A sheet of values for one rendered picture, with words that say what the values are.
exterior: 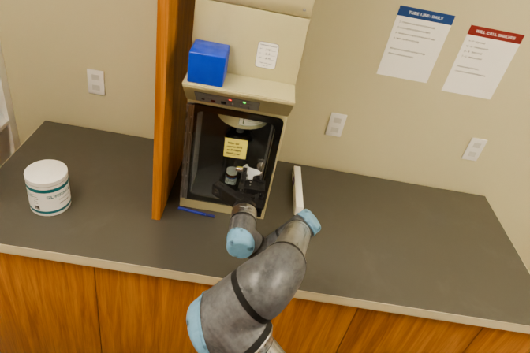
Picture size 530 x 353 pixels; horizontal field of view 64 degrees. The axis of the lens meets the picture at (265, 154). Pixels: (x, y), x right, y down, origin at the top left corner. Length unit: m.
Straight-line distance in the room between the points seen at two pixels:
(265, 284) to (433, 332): 1.04
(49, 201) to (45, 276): 0.27
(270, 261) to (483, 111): 1.39
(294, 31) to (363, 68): 0.59
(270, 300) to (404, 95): 1.25
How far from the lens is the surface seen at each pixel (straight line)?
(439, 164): 2.10
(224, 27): 1.25
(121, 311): 1.72
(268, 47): 1.26
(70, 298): 1.73
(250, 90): 1.21
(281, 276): 0.81
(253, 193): 1.29
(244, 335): 0.84
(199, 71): 1.19
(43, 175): 1.56
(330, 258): 1.57
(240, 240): 1.13
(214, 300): 0.83
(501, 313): 1.73
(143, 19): 1.77
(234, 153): 1.43
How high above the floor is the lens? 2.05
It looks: 35 degrees down
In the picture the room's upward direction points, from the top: 12 degrees clockwise
